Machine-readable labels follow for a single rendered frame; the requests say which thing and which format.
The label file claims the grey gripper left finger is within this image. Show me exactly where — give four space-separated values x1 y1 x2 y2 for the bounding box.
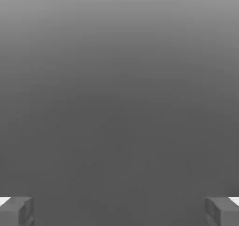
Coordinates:
0 196 35 226

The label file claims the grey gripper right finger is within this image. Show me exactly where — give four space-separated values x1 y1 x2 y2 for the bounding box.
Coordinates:
204 196 239 226

